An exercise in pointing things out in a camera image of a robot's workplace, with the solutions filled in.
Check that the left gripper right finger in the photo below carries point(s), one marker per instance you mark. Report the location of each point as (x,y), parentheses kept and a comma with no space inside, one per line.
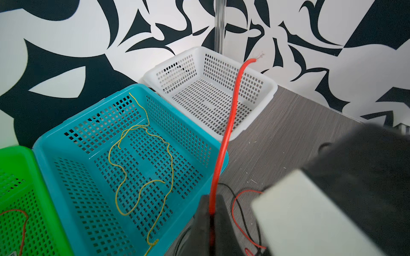
(224,241)

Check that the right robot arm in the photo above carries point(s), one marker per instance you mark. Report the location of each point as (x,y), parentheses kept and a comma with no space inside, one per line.
(352,199)

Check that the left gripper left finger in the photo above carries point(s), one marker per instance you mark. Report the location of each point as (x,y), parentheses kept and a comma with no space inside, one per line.
(198,241)

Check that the teal plastic basket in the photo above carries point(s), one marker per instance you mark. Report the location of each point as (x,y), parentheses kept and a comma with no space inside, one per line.
(126,175)

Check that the white plastic basket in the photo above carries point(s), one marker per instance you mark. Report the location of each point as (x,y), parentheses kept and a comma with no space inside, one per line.
(200,84)

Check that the green plastic basket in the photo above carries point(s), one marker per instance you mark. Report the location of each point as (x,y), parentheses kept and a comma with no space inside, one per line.
(30,225)

